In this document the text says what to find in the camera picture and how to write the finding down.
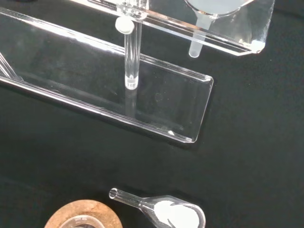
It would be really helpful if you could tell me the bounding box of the cork ring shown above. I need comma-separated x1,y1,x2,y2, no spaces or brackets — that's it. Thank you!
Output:
44,199,124,228

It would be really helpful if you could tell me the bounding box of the clear acrylic funnel stand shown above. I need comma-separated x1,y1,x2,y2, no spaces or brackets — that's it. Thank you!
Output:
0,0,276,144

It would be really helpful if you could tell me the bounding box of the black cloth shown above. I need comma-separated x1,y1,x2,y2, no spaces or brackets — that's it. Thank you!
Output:
0,0,304,228

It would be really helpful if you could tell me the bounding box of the small glass round-bottom flask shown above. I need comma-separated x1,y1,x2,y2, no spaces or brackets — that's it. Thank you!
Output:
62,214,96,228

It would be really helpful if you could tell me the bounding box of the glass weighing funnel with powder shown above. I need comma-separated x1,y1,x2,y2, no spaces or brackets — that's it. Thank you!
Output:
108,187,206,228

